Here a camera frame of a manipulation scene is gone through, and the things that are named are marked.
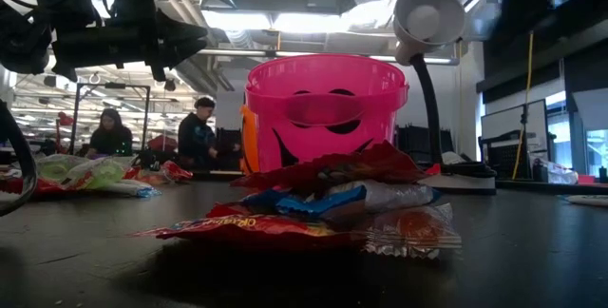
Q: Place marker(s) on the clear wrapper green candy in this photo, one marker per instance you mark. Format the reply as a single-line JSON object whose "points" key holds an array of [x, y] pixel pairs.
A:
{"points": [[107, 172], [57, 170]]}

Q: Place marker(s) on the small red box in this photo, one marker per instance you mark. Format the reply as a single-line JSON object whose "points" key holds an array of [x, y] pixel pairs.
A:
{"points": [[586, 179]]}

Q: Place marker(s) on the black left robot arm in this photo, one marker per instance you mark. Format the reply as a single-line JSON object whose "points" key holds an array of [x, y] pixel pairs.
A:
{"points": [[24, 37]]}

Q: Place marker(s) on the clear wrapper orange candy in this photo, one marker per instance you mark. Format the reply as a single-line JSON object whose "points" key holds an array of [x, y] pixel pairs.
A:
{"points": [[413, 232]]}

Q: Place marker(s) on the dark red candy wrapper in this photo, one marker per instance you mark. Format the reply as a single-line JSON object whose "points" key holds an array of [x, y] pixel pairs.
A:
{"points": [[370, 165]]}

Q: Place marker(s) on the red Skittles candy bag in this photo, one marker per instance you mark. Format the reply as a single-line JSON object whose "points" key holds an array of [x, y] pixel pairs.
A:
{"points": [[266, 234]]}

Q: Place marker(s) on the orange pumpkin bucket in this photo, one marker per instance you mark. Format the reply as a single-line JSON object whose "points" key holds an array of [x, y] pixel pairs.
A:
{"points": [[249, 141]]}

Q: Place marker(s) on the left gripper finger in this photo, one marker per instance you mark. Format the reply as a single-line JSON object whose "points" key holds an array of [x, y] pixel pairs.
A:
{"points": [[179, 26], [179, 47]]}

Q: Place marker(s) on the clear plastic bag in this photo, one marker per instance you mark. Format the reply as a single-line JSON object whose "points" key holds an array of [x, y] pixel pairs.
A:
{"points": [[556, 172]]}

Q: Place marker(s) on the dark bottle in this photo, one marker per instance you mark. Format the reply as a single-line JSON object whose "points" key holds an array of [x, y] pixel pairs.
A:
{"points": [[603, 175]]}

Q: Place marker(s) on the person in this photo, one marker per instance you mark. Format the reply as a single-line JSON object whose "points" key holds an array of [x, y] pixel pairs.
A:
{"points": [[195, 141], [111, 139]]}

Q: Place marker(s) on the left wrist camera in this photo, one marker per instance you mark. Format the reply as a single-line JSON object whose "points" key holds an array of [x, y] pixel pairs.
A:
{"points": [[129, 8]]}

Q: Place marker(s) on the white desk lamp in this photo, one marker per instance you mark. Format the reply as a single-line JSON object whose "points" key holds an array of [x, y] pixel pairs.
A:
{"points": [[427, 18]]}

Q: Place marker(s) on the black crate stack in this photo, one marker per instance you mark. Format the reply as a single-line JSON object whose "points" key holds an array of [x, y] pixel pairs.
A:
{"points": [[230, 148], [413, 144]]}

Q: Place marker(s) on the pink pumpkin face bucket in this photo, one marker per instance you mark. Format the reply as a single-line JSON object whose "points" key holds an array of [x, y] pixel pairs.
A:
{"points": [[370, 84]]}

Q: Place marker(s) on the gray board black frame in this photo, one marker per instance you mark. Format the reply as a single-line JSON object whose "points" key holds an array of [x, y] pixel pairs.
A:
{"points": [[503, 122]]}

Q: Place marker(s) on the black bucket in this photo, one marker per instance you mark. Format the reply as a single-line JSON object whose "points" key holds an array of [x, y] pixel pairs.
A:
{"points": [[29, 170]]}

